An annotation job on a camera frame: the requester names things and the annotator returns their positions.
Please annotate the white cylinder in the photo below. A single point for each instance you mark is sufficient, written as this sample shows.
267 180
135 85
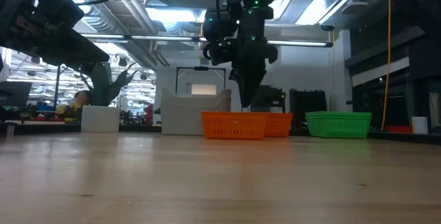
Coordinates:
419 125

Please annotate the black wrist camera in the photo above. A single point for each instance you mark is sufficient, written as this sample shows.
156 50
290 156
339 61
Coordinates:
218 24
62 8

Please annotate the black cabinet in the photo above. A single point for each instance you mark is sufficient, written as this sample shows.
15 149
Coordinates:
306 103

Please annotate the artificial green leafy plant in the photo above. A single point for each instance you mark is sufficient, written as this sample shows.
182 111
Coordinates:
103 86

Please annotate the red flat object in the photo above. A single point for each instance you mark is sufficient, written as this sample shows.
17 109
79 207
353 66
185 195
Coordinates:
398 129

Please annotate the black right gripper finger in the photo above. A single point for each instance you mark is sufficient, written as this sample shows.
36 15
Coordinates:
238 77
251 86

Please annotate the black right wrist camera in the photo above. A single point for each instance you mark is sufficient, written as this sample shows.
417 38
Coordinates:
218 24

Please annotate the grey plastic bin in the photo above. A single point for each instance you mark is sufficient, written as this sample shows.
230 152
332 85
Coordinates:
179 120
186 101

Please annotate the person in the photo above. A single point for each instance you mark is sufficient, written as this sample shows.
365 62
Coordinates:
82 98

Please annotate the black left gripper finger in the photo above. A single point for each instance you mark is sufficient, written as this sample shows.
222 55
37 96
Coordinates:
79 48
76 66

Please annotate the thin black stand frame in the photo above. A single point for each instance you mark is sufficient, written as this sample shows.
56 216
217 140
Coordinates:
58 89

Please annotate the silver ventilation duct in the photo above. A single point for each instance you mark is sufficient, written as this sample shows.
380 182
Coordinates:
103 13

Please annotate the black background rig frame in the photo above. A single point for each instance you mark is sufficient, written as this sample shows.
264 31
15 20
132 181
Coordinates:
213 68

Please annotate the black monitor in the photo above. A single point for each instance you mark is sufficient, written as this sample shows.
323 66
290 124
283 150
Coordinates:
15 93

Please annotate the white round plant pot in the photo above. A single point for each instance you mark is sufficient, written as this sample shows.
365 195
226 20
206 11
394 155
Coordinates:
100 119

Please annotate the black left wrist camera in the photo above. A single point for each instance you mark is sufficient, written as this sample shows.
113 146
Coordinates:
62 8

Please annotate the black appliance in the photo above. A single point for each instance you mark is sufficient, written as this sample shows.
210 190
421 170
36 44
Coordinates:
272 98

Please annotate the long ceiling light tube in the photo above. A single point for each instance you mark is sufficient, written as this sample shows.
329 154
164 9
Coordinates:
299 43

